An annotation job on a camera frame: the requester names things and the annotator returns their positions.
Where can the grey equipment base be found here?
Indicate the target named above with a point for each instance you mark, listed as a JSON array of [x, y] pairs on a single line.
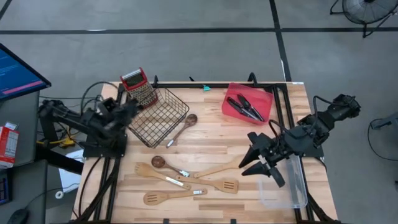
[[388, 121]]

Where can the grey desk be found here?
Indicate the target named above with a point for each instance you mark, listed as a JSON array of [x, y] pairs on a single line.
[[28, 130]]

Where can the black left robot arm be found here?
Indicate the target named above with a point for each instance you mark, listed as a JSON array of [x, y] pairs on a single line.
[[68, 116]]

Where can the red metal box grater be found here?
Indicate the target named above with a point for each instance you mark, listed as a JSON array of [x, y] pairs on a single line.
[[140, 91]]

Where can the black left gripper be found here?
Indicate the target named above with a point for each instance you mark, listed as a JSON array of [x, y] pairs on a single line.
[[113, 116]]

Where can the dark wooden spoon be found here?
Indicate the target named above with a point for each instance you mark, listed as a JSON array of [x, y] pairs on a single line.
[[158, 161], [191, 119]]

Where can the white paper sheet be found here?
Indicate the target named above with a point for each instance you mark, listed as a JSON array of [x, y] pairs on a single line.
[[70, 180]]

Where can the black computer mouse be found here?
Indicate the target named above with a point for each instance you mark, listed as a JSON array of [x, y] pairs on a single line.
[[18, 216]]

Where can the black aluminium table frame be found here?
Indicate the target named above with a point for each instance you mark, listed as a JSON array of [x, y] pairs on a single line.
[[180, 85]]

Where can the computer monitor blue screen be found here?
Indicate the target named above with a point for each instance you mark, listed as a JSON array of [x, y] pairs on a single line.
[[15, 74]]

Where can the clear plastic container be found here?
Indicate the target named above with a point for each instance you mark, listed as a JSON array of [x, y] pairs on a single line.
[[292, 193]]

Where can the slotted wooden spatula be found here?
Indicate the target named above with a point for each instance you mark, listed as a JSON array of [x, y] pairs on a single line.
[[228, 185], [152, 198]]

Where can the white tape roll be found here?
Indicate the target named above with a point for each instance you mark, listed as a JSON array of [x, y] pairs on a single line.
[[59, 194]]

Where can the black desk crossbar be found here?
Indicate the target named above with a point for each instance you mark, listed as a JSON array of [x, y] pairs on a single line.
[[59, 160]]

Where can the small teal object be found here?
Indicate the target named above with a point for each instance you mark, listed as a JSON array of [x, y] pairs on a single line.
[[206, 88]]

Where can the pink plastic bin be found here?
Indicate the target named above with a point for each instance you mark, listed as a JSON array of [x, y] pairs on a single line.
[[264, 99]]

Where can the black keyboard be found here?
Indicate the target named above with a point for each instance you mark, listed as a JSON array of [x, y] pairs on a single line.
[[4, 186]]

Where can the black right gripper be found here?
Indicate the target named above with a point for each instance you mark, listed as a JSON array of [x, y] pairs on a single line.
[[280, 146]]

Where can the pronged wooden spoon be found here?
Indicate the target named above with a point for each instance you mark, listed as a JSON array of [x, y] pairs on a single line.
[[144, 169]]

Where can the red cardboard box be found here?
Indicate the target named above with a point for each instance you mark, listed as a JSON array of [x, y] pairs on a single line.
[[7, 146]]

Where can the black floor fan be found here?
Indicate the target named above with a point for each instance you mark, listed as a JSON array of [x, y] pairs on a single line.
[[367, 11]]

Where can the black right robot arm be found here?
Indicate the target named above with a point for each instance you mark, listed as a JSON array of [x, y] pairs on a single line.
[[335, 113]]

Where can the plain wooden spatula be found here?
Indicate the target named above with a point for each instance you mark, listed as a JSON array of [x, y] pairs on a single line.
[[217, 169]]

